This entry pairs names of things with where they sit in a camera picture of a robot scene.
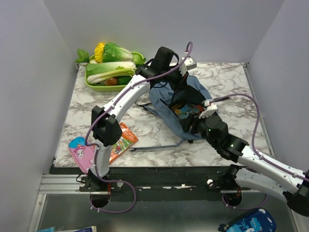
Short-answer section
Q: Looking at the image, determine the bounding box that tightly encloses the orange treehouse book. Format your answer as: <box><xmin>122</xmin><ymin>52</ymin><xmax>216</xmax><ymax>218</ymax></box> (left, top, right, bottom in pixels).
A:
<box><xmin>109</xmin><ymin>122</ymin><xmax>138</xmax><ymax>164</ymax></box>

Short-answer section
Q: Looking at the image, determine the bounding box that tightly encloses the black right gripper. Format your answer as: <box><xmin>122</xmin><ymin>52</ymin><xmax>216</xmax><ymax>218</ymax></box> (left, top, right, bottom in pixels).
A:
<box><xmin>178</xmin><ymin>110</ymin><xmax>217</xmax><ymax>147</ymax></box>

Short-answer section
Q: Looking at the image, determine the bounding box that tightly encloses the green plastic vegetable tray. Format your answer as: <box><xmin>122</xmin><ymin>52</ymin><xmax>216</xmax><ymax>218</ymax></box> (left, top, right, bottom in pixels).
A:
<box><xmin>85</xmin><ymin>52</ymin><xmax>146</xmax><ymax>92</ymax></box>

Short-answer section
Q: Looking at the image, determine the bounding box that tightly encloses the blue fabric backpack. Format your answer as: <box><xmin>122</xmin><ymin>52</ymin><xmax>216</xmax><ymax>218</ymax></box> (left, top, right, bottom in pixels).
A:
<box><xmin>129</xmin><ymin>74</ymin><xmax>219</xmax><ymax>152</ymax></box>

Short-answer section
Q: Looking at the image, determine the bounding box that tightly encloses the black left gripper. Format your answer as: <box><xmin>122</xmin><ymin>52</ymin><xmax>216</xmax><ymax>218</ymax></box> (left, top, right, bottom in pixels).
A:
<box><xmin>161</xmin><ymin>64</ymin><xmax>189</xmax><ymax>93</ymax></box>

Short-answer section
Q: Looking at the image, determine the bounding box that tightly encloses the pink pencil case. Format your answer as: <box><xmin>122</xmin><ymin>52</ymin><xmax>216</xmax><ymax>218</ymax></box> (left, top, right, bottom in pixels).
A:
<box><xmin>68</xmin><ymin>136</ymin><xmax>95</xmax><ymax>174</ymax></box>

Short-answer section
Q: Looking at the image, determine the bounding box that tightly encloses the green lettuce head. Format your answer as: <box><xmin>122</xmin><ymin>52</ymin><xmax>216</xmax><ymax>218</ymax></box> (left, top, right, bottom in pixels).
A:
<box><xmin>102</xmin><ymin>42</ymin><xmax>133</xmax><ymax>62</ymax></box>

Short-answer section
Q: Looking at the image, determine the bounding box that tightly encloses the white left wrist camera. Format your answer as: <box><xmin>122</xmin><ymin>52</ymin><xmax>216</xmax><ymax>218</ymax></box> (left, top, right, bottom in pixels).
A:
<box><xmin>179</xmin><ymin>57</ymin><xmax>197</xmax><ymax>75</ymax></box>

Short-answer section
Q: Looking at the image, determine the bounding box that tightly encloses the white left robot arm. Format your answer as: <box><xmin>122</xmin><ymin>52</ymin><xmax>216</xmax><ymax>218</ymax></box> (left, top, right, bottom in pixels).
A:
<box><xmin>85</xmin><ymin>49</ymin><xmax>192</xmax><ymax>191</ymax></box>

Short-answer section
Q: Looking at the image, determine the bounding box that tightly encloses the yellow flower vegetable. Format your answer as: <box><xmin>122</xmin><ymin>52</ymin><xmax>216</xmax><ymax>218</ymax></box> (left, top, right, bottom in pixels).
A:
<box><xmin>94</xmin><ymin>43</ymin><xmax>105</xmax><ymax>63</ymax></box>

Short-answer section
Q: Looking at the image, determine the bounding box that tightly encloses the brown mushroom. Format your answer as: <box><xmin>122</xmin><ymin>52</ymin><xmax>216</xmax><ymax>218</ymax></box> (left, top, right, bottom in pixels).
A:
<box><xmin>105</xmin><ymin>77</ymin><xmax>118</xmax><ymax>86</ymax></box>

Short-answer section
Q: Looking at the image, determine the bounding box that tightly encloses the blue shark pencil case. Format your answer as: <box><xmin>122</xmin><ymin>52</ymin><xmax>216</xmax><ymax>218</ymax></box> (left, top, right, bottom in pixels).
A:
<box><xmin>218</xmin><ymin>208</ymin><xmax>277</xmax><ymax>232</ymax></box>

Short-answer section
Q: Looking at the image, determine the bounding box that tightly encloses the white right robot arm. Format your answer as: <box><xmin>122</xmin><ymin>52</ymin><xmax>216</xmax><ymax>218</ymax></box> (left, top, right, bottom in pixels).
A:
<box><xmin>192</xmin><ymin>113</ymin><xmax>309</xmax><ymax>217</ymax></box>

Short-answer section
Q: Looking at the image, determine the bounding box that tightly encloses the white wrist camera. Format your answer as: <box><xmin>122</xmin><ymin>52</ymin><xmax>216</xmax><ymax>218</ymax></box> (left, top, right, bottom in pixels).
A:
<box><xmin>179</xmin><ymin>57</ymin><xmax>197</xmax><ymax>75</ymax></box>
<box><xmin>198</xmin><ymin>100</ymin><xmax>218</xmax><ymax>119</ymax></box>

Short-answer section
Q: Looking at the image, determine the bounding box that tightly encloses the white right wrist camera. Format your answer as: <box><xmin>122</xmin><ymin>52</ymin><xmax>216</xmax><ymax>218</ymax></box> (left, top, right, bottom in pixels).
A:
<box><xmin>198</xmin><ymin>100</ymin><xmax>218</xmax><ymax>119</ymax></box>

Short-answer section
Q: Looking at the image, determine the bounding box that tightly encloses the white napa cabbage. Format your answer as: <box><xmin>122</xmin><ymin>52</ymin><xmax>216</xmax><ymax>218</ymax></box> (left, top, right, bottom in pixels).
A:
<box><xmin>86</xmin><ymin>61</ymin><xmax>136</xmax><ymax>73</ymax></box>

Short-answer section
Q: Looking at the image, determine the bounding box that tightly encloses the aluminium mounting rail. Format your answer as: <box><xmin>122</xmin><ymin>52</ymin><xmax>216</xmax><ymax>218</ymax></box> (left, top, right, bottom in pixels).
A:
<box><xmin>39</xmin><ymin>170</ymin><xmax>286</xmax><ymax>196</ymax></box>

